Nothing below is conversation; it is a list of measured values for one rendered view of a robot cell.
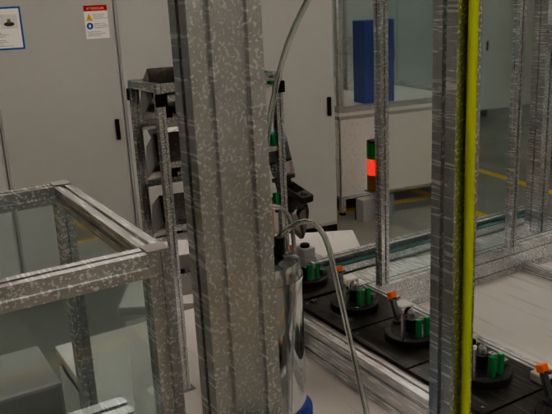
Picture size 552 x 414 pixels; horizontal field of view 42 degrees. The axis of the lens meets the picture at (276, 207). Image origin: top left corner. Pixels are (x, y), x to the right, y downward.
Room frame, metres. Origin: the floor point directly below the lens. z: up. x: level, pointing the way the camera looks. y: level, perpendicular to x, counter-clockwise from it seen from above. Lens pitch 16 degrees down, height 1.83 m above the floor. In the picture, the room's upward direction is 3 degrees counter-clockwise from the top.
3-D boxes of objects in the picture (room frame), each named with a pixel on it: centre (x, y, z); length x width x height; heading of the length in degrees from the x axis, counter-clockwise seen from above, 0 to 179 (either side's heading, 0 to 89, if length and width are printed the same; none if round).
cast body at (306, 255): (2.15, -0.09, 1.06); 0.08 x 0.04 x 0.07; 30
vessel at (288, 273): (1.17, 0.03, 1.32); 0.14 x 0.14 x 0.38
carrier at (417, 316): (1.73, -0.34, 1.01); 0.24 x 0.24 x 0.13; 30
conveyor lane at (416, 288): (2.29, -0.36, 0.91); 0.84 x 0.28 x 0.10; 120
